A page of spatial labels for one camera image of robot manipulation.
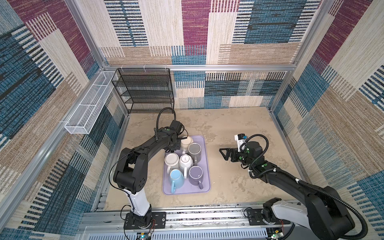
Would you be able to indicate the cream speckled mug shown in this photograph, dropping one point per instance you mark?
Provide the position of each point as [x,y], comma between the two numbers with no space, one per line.
[185,144]

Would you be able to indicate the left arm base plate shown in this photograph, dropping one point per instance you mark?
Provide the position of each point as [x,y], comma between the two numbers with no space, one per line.
[155,220]

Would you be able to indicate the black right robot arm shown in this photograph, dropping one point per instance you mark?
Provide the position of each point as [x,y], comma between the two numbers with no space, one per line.
[320,210]

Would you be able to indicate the grey ceramic mug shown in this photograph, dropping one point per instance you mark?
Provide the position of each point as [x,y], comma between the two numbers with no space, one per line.
[195,151]

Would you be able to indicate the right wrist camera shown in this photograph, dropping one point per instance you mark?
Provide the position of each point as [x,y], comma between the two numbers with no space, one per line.
[241,139]

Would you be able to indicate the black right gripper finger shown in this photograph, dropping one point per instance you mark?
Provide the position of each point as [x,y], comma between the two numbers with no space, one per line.
[225,150]
[226,155]

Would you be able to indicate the white patterned mug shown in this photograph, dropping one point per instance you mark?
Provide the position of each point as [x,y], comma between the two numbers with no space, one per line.
[185,163]

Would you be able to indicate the aluminium front rail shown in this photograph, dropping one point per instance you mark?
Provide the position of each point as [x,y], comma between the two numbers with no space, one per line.
[209,222]

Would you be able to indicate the white wire mesh basket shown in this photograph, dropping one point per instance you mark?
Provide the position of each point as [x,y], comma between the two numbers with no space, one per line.
[87,112]

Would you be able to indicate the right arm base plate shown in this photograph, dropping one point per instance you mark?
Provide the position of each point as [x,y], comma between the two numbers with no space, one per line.
[255,218]

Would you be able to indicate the white ceramic mug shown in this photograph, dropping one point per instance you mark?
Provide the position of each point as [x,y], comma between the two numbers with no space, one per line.
[171,162]

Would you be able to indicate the purple ceramic mug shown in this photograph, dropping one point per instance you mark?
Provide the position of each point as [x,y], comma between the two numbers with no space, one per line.
[196,176]

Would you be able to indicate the light blue mug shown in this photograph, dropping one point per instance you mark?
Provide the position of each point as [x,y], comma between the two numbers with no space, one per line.
[177,180]

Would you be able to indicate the black wire mesh shelf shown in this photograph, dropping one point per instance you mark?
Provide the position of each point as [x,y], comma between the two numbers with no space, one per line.
[144,90]

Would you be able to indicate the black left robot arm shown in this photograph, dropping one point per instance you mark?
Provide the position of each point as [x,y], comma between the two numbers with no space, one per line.
[131,172]

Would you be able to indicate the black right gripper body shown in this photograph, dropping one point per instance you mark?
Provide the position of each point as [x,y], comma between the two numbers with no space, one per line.
[241,156]

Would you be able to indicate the lavender plastic tray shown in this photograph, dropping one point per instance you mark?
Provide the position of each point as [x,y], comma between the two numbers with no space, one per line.
[188,188]

